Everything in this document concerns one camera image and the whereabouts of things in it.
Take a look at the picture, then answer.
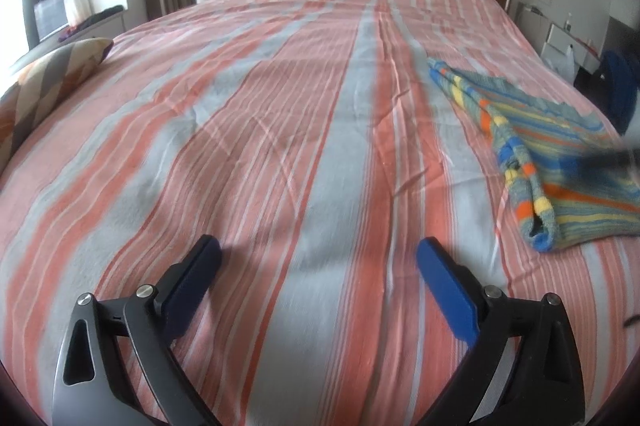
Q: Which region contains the white plastic bag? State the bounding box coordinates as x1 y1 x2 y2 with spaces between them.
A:
540 42 577 84

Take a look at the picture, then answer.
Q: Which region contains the striped knit sweater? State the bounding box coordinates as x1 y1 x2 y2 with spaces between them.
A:
427 58 639 253

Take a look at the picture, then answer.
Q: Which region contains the blue fluffy garment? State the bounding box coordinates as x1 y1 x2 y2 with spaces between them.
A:
599 51 639 135

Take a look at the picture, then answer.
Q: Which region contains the chevron patterned pillow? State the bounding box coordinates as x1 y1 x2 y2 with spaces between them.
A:
1 38 114 170

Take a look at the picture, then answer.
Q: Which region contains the pink striped bed sheet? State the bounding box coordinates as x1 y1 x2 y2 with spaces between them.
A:
1 0 639 425

